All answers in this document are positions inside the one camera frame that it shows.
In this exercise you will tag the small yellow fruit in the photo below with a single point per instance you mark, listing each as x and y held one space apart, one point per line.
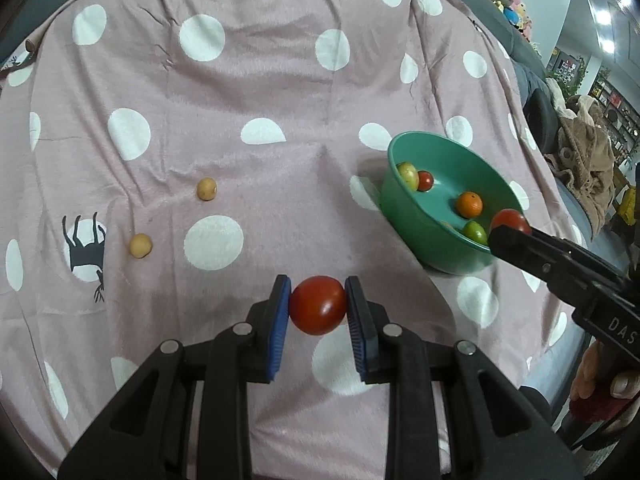
140 245

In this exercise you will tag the small tan potato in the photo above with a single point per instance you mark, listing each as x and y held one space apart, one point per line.
206 189

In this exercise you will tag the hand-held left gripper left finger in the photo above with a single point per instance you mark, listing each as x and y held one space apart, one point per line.
279 332

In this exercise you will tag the green tomato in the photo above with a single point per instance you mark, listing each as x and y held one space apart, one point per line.
474 231

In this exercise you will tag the person's right hand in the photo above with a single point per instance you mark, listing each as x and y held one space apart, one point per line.
605 382

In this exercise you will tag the red cherry tomato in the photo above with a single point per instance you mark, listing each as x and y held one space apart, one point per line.
425 180
510 220

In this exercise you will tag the brown fluffy blanket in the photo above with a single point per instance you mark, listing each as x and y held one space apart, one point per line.
585 160

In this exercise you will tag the row of plush toys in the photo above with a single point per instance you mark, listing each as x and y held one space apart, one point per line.
505 0

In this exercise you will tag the grey sofa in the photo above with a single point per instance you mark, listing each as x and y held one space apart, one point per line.
520 45

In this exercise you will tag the green plastic bowl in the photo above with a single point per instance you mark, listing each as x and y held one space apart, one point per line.
440 245

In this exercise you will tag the yellow-green fruit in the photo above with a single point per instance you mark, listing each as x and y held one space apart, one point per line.
407 174

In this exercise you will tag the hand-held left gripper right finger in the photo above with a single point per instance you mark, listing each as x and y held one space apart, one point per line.
358 332

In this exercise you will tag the small orange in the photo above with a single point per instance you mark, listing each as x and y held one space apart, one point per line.
469 204

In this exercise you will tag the large red tomato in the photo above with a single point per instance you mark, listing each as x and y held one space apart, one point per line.
318 311

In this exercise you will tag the pink polka dot blanket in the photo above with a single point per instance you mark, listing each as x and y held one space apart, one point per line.
250 110

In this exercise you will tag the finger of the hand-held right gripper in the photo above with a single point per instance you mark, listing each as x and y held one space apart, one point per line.
520 247

